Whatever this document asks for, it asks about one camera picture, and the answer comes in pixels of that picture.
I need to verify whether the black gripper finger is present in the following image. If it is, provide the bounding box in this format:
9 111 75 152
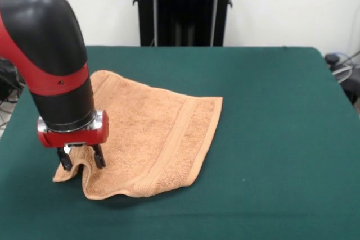
57 146 71 172
92 144 106 170

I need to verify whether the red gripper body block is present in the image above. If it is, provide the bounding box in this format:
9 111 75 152
37 110 110 149

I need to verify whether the tan terry towel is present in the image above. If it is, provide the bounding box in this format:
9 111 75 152
52 70 224 200

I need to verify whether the dark green table cloth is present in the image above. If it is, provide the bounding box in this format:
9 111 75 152
0 45 360 240

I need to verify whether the black cable tangle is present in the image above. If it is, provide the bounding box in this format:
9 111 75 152
0 58 28 105

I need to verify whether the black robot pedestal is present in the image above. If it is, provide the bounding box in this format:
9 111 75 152
132 0 234 47

